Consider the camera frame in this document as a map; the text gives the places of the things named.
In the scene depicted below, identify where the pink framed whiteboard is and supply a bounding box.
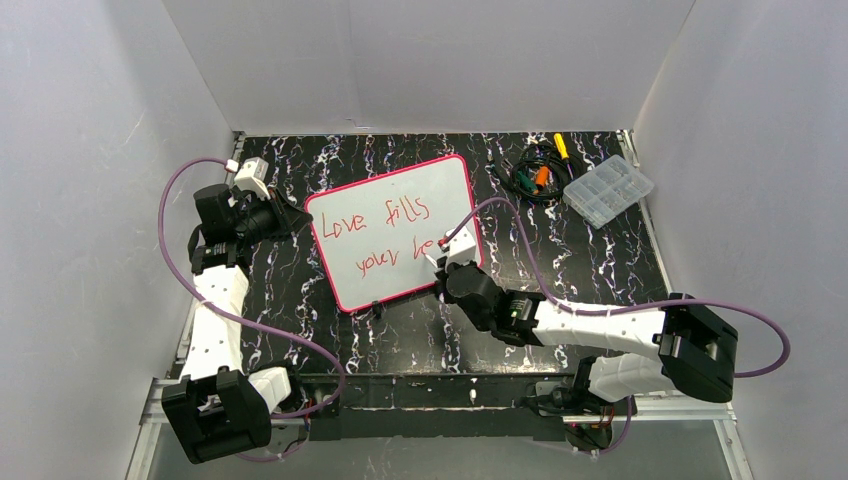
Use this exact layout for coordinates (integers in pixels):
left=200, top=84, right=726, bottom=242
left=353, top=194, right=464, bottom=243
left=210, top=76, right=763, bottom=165
left=305, top=155, right=485, bottom=313

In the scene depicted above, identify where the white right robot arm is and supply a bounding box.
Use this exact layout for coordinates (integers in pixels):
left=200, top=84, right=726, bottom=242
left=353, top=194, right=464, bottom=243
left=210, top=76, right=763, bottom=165
left=436, top=261, right=738, bottom=404

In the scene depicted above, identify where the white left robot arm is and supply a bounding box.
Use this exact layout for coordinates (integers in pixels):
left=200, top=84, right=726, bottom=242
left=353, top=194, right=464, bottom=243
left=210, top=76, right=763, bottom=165
left=162, top=181, right=312, bottom=464

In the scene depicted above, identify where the clear plastic compartment box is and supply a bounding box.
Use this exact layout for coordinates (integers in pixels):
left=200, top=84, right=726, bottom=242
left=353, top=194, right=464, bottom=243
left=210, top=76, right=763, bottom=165
left=563, top=155, right=654, bottom=229

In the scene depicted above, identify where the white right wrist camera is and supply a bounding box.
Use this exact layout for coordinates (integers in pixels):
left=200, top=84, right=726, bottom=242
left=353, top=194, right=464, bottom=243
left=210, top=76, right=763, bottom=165
left=438, top=226, right=479, bottom=265

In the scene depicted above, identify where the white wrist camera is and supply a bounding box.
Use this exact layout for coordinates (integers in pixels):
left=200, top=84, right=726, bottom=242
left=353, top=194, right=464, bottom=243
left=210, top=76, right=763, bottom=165
left=234, top=157, right=270, bottom=200
left=438, top=226, right=479, bottom=265

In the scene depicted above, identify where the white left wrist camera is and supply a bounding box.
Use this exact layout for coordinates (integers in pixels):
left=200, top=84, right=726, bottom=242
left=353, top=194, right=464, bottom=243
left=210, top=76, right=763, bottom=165
left=234, top=157, right=270, bottom=200

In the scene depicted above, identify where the green cable connector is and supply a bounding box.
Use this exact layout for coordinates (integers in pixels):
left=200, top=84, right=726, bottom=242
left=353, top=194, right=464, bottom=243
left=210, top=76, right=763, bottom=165
left=515, top=171, right=535, bottom=193

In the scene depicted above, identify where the orange cable connector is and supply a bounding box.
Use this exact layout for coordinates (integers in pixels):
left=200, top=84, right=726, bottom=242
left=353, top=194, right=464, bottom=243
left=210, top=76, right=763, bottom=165
left=533, top=166, right=550, bottom=194

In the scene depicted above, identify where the black coiled cable bundle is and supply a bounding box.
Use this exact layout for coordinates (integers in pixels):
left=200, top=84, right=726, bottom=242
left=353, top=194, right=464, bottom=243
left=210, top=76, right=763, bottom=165
left=490, top=142, right=594, bottom=205

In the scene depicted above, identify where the yellow handled screwdriver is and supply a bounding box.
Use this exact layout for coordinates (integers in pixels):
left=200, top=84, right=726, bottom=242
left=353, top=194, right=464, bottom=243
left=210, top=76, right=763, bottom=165
left=553, top=132, right=570, bottom=161

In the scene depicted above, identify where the aluminium front frame rail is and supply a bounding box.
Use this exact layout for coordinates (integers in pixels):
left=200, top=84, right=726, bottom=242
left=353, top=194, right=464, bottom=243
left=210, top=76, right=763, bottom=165
left=128, top=374, right=753, bottom=479

